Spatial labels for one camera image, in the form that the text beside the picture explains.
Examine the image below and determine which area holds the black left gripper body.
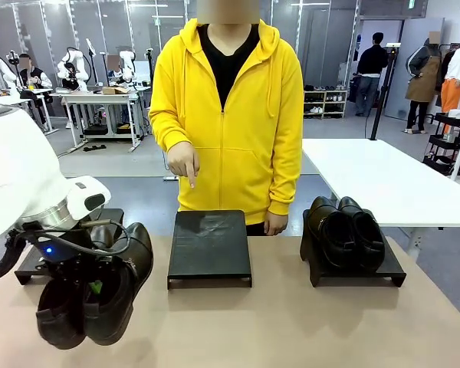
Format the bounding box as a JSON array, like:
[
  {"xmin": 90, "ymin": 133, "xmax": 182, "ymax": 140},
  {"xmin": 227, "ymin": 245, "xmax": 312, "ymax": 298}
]
[{"xmin": 55, "ymin": 255, "xmax": 116, "ymax": 288}]

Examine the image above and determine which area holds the person's right forearm yellow sleeve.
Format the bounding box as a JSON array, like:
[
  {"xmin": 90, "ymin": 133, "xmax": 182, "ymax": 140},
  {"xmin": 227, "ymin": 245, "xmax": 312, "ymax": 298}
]
[{"xmin": 148, "ymin": 109, "xmax": 196, "ymax": 155}]

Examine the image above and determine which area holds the person's left forearm yellow sleeve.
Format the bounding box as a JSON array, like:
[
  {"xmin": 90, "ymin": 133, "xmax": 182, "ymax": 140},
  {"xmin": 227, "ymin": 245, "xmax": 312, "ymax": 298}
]
[{"xmin": 267, "ymin": 149, "xmax": 304, "ymax": 218}]

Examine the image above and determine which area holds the black shoe stand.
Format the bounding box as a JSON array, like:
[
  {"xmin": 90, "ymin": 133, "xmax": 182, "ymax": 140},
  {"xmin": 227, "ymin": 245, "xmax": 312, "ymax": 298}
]
[
  {"xmin": 14, "ymin": 209, "xmax": 126, "ymax": 287},
  {"xmin": 299, "ymin": 209, "xmax": 407, "ymax": 288},
  {"xmin": 166, "ymin": 209, "xmax": 253, "ymax": 291}
]

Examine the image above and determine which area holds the seated person in varsity jacket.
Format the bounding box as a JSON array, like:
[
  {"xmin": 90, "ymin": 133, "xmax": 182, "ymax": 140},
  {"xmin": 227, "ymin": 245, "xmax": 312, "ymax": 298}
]
[{"xmin": 18, "ymin": 53, "xmax": 54, "ymax": 93}]

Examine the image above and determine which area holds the seated person in dark clothes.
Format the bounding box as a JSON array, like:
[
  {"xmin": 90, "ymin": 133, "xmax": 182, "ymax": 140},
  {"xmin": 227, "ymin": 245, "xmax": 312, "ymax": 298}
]
[{"xmin": 106, "ymin": 54, "xmax": 125, "ymax": 84}]

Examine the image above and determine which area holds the person in yellow hoodie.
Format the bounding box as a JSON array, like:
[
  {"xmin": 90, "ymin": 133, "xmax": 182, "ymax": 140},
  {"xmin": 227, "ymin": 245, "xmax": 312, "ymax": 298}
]
[{"xmin": 148, "ymin": 18, "xmax": 305, "ymax": 237}]

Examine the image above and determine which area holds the black tripod stand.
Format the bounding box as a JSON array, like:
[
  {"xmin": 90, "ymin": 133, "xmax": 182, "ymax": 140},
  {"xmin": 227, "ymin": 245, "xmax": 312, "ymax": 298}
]
[{"xmin": 369, "ymin": 43, "xmax": 403, "ymax": 141}]

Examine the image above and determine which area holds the person's right hand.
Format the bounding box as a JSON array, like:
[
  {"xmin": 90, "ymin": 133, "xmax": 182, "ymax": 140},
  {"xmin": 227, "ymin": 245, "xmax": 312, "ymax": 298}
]
[{"xmin": 167, "ymin": 141, "xmax": 201, "ymax": 190}]

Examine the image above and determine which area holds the person's left hand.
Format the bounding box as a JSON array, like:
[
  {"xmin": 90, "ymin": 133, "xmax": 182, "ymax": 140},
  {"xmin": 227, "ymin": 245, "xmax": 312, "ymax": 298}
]
[{"xmin": 263, "ymin": 212, "xmax": 289, "ymax": 237}]

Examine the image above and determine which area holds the white desk with metal legs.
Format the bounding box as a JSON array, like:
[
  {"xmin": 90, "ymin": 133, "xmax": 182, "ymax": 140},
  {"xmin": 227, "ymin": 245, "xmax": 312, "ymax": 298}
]
[
  {"xmin": 48, "ymin": 90, "xmax": 153, "ymax": 153},
  {"xmin": 17, "ymin": 87, "xmax": 58, "ymax": 135}
]

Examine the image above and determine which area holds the white shoe shelf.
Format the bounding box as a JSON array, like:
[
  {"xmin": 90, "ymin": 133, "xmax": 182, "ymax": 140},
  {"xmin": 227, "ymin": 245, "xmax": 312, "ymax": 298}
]
[{"xmin": 303, "ymin": 89, "xmax": 348, "ymax": 120}]

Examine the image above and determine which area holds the large white table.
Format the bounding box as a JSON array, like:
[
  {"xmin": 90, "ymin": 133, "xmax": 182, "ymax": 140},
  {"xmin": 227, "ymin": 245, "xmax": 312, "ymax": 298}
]
[{"xmin": 301, "ymin": 137, "xmax": 460, "ymax": 229}]

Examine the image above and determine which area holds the man in black jacket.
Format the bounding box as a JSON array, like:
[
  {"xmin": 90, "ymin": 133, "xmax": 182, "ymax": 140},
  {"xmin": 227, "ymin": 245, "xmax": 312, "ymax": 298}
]
[{"xmin": 353, "ymin": 31, "xmax": 389, "ymax": 118}]

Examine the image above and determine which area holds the black utility cart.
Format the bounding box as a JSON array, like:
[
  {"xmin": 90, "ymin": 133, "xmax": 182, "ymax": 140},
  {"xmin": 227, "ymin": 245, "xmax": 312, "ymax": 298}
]
[{"xmin": 422, "ymin": 112, "xmax": 460, "ymax": 170}]

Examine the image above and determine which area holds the mannequin with white top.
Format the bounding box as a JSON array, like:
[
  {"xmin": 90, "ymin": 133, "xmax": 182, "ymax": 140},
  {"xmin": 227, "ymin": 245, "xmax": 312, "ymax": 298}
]
[{"xmin": 439, "ymin": 29, "xmax": 460, "ymax": 134}]

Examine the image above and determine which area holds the thin grey cable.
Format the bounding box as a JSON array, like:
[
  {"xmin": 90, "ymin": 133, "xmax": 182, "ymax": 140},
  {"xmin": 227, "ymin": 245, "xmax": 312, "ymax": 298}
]
[{"xmin": 80, "ymin": 218, "xmax": 134, "ymax": 256}]

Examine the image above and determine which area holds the black sleeved left arm cable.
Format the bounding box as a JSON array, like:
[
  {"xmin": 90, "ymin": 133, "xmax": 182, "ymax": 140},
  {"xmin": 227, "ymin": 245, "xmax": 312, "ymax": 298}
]
[{"xmin": 0, "ymin": 225, "xmax": 39, "ymax": 286}]

